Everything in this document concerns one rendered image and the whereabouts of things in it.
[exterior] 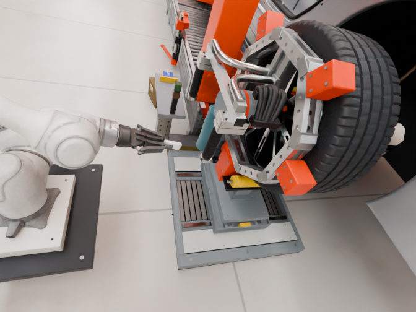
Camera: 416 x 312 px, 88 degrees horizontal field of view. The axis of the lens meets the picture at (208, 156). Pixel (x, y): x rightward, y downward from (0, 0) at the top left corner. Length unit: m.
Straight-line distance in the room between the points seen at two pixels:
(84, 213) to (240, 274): 0.92
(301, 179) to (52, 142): 0.63
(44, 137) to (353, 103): 0.75
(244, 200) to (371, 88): 0.90
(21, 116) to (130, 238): 0.96
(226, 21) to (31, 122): 0.90
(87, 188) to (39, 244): 0.30
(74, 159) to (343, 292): 1.71
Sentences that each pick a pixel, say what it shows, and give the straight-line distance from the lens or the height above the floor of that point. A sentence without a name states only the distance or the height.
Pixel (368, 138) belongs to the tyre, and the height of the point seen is 1.01.
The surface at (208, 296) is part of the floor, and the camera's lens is 1.39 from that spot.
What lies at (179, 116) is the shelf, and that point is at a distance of 1.36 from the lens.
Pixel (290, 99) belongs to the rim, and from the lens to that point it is 0.90.
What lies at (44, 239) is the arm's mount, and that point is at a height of 0.35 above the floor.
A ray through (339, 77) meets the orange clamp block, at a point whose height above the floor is 1.14.
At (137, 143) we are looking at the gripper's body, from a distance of 0.77.
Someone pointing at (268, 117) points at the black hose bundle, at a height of 0.99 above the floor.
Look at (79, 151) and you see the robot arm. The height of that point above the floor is 0.91.
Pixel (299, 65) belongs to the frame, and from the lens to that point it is 0.72.
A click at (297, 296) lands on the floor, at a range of 1.63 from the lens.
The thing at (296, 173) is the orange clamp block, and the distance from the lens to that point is 0.70.
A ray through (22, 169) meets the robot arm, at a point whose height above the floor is 0.60.
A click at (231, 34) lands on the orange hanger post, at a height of 0.94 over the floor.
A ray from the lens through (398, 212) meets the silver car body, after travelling 1.02.
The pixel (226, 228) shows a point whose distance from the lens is 1.33.
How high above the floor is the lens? 1.32
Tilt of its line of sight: 48 degrees down
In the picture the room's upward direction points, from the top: 24 degrees clockwise
